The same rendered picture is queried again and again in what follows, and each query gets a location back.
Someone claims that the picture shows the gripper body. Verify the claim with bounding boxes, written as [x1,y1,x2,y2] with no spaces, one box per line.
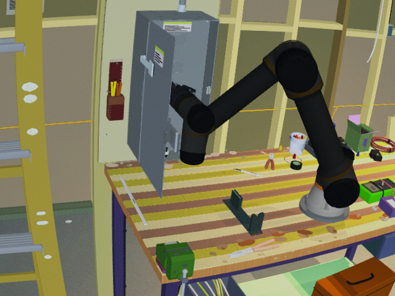
[170,80,197,97]

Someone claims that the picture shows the grey electrical panel box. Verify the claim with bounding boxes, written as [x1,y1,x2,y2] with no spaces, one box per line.
[135,10,220,162]

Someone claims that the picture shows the grey panel door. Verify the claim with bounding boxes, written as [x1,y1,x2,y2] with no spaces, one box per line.
[127,20,177,199]

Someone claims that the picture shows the red tool pouch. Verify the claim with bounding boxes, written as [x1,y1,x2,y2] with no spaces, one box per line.
[106,59,125,121]

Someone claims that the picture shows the pale backing board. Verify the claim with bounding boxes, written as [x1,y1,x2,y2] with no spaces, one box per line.
[98,0,222,165]

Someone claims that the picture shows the white pen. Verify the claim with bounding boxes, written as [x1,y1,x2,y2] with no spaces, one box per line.
[234,168,263,178]

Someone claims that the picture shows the white ruler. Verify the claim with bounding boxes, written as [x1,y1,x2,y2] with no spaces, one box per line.
[120,177,149,226]

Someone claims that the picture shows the dark green metal cradle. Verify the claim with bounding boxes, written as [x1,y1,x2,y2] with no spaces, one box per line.
[222,189,265,237]

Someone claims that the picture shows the yellow ladder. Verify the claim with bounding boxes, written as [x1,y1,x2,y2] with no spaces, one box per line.
[0,0,67,296]

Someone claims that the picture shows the green bench vise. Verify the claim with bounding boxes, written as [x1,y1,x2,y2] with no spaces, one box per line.
[154,241,196,284]

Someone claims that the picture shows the green box with pink lid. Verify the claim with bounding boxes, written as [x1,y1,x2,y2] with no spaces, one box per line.
[344,114,375,154]

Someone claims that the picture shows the pale green sheet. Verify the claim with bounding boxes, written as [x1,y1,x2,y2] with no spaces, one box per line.
[236,257,356,296]

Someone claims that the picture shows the green meter case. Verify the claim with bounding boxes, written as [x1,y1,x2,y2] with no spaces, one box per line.
[359,178,395,205]

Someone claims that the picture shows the purple box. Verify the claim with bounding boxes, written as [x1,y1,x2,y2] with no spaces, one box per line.
[378,195,395,218]

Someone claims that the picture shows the orange toolbox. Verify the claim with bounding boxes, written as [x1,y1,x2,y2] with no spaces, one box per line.
[311,256,395,296]

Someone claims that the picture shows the grey door catch handle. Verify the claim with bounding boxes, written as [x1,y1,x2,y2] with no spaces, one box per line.
[139,55,155,77]

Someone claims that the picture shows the red handled pliers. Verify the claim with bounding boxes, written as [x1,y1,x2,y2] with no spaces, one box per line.
[264,152,277,171]

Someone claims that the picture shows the white cup of wire nuts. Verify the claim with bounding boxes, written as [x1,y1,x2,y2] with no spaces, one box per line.
[288,131,308,155]

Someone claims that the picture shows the pink handled knife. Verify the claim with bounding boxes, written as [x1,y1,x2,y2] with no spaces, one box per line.
[228,237,281,259]

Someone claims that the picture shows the blue bin with wires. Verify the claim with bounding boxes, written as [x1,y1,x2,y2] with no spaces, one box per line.
[180,275,242,296]

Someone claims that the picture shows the white hanging cable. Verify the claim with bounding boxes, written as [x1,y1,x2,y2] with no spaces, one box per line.
[366,0,386,64]

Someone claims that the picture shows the red cable coil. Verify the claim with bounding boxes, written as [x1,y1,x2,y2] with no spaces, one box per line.
[370,136,395,152]

